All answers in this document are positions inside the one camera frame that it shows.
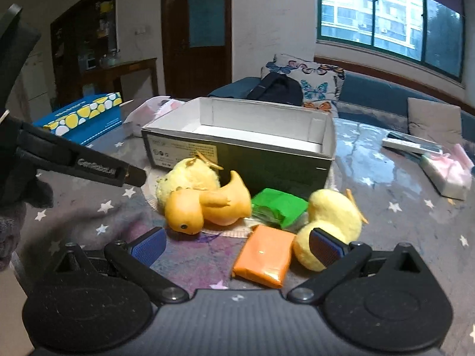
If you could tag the white cabinet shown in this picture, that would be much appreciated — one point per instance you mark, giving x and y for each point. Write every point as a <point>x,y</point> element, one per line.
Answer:
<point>37,81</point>

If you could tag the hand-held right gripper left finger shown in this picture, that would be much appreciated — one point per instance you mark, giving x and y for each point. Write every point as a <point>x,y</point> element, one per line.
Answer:
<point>148,247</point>

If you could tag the white remote control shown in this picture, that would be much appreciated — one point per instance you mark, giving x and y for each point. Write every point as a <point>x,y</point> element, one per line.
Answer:
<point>400,144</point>

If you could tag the dark wooden shelf cabinet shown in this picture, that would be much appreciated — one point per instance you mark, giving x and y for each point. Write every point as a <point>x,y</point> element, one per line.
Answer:
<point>66,44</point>

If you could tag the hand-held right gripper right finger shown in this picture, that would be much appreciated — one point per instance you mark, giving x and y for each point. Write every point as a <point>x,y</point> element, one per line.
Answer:
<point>326,248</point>

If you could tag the blue sofa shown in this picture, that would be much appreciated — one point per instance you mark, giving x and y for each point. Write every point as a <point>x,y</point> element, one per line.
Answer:
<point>371,89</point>

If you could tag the pink white tissue packet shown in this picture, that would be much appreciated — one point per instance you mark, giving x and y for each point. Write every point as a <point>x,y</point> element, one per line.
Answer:
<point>445,178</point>

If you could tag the orange packet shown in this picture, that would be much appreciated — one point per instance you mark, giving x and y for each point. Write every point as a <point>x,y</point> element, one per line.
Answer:
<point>263,256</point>

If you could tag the green packet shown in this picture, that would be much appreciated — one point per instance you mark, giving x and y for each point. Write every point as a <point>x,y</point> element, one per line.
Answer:
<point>282,204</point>

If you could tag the black backpack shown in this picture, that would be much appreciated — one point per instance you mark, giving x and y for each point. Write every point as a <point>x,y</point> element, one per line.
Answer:
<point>278,89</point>

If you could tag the grey star print tablecloth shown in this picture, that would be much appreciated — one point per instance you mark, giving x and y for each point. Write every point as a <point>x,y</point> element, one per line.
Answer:
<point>389,200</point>

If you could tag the green framed window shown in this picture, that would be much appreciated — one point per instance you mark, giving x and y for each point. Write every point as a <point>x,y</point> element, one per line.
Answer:
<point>393,18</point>

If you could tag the yellow plush duck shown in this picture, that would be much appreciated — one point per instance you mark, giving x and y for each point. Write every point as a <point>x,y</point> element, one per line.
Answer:
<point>193,178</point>
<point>334,211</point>

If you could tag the wooden side table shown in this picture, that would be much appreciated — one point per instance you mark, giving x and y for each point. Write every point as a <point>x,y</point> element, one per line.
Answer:
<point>122,68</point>

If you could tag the cardboard box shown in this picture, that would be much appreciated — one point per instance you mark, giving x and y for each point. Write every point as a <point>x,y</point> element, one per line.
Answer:
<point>222,155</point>

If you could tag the butterfly print pillow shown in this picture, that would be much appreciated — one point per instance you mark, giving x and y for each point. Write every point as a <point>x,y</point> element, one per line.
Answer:
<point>315,81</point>

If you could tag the grey cushion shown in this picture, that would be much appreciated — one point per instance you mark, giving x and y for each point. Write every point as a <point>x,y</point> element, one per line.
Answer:
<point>434,118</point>

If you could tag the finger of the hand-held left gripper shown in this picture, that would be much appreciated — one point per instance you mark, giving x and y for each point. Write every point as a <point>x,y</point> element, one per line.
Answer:
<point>96,165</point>

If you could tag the dark wooden door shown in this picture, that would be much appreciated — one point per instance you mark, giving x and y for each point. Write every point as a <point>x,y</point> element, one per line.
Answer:
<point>200,63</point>

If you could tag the blue spotted tissue box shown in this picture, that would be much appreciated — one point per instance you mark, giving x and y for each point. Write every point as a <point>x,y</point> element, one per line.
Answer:
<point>92,126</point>

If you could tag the orange rubber duck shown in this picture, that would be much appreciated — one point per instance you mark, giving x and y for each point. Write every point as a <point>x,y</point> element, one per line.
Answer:
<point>222,200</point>

